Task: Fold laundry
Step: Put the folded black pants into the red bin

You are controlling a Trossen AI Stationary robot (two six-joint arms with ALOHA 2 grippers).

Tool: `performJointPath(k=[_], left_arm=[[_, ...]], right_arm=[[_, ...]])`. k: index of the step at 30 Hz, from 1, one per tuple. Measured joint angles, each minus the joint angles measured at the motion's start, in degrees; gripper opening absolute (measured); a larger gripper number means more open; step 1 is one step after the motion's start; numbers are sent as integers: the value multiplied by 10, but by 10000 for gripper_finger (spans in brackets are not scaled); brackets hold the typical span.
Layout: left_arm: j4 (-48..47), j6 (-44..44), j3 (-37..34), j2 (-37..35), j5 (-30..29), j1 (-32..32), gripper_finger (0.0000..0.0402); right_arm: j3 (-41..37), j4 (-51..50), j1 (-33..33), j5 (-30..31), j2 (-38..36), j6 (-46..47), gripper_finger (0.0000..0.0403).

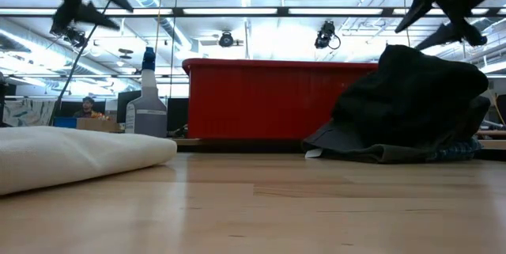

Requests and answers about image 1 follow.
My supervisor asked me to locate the black garment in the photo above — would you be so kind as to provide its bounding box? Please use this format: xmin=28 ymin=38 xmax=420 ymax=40
xmin=330 ymin=44 xmax=490 ymax=149

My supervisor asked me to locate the blue plaid garment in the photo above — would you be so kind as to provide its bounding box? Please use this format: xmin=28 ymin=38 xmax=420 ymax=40
xmin=429 ymin=137 xmax=484 ymax=163

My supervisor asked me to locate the black track spotlight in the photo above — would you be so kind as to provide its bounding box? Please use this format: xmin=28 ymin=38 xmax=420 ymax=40
xmin=49 ymin=24 xmax=88 ymax=48

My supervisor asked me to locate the black monitor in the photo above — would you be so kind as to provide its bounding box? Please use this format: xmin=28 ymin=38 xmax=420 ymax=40
xmin=117 ymin=90 xmax=142 ymax=123
xmin=167 ymin=97 xmax=190 ymax=138

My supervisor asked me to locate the person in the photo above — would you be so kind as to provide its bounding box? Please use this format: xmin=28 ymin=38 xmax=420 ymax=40
xmin=73 ymin=96 xmax=98 ymax=119

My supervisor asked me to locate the grey spray bottle blue nozzle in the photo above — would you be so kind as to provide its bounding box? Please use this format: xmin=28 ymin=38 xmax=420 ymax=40
xmin=125 ymin=46 xmax=168 ymax=138

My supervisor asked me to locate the cardboard box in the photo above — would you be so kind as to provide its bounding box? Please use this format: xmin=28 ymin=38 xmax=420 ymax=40
xmin=76 ymin=117 xmax=120 ymax=134

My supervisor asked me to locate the blue box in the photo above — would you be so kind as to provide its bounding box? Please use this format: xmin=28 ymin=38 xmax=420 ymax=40
xmin=53 ymin=116 xmax=78 ymax=129

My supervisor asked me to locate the round black ceiling device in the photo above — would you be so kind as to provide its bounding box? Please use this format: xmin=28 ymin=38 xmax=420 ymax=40
xmin=218 ymin=31 xmax=236 ymax=48

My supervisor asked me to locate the patterned cloth board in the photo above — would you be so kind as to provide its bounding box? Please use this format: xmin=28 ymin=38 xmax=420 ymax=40
xmin=2 ymin=98 xmax=56 ymax=127

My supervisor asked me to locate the white canvas tote bag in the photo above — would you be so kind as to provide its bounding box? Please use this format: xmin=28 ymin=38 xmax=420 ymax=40
xmin=0 ymin=125 xmax=178 ymax=196

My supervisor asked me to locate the red plastic bin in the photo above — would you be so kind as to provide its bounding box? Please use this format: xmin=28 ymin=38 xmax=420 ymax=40
xmin=181 ymin=58 xmax=380 ymax=141

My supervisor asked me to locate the long black cable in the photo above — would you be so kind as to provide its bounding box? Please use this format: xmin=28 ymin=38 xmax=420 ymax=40
xmin=49 ymin=0 xmax=124 ymax=125

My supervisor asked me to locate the black aluminium table frame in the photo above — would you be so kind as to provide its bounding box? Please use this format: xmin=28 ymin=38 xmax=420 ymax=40
xmin=176 ymin=145 xmax=506 ymax=162

